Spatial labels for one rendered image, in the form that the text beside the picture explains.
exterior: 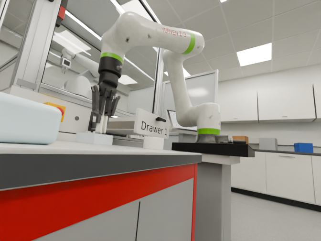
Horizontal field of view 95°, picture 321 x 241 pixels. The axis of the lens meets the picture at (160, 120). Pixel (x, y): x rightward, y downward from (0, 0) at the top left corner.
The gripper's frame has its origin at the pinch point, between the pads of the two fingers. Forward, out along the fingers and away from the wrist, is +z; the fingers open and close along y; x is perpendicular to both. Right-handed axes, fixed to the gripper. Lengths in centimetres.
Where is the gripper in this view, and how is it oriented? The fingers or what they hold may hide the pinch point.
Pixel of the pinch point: (101, 124)
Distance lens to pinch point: 61.6
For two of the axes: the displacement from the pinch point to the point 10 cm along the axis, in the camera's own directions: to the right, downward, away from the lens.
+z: -0.9, 9.8, -1.8
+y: 5.3, 2.0, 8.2
